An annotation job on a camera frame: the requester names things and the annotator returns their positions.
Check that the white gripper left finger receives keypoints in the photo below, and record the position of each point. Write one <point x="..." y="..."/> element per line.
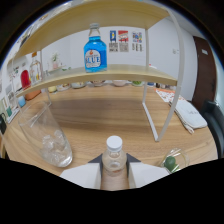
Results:
<point x="85" y="175"/>

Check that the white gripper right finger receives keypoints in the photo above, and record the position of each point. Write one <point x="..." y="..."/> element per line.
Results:
<point x="143" y="173"/>

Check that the glass bowl with limes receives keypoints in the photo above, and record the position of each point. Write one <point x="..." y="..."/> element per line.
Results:
<point x="171" y="162"/>

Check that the clear bottle white cap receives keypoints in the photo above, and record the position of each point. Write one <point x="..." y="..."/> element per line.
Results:
<point x="114" y="158"/>

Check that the light blue cup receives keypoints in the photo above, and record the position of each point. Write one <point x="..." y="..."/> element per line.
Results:
<point x="21" y="101"/>

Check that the clear glass with ice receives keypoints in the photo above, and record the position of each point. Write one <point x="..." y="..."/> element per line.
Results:
<point x="46" y="140"/>

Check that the white pouch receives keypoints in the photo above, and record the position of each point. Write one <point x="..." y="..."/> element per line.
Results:
<point x="191" y="115"/>

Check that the orange patterned paper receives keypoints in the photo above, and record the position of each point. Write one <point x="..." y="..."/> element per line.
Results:
<point x="166" y="95"/>

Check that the white bowl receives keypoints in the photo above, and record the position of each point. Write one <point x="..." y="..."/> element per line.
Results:
<point x="98" y="82"/>

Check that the black handbag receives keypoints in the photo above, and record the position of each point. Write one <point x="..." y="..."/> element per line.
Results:
<point x="2" y="124"/>

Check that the red liquid bottle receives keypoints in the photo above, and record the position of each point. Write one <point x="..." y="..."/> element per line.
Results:
<point x="25" y="80"/>

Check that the clear bottle orange cap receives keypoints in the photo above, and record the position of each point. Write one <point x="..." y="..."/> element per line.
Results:
<point x="35" y="70"/>

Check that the brown door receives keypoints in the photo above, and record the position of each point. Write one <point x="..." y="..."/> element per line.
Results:
<point x="203" y="73"/>

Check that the small potted plant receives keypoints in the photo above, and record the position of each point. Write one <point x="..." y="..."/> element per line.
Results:
<point x="55" y="60"/>

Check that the blue liquid bottle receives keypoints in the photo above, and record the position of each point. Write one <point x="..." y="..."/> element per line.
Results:
<point x="95" y="53"/>

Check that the two-tier wooden shelf rack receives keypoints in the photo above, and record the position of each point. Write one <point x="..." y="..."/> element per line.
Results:
<point x="100" y="15"/>

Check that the multicolour wall poster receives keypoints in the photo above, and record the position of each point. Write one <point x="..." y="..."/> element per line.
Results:
<point x="137" y="40"/>

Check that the red wall poster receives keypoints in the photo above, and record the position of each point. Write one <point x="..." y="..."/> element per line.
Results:
<point x="123" y="40"/>

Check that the blue wall poster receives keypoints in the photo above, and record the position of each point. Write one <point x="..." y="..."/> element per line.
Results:
<point x="113" y="40"/>

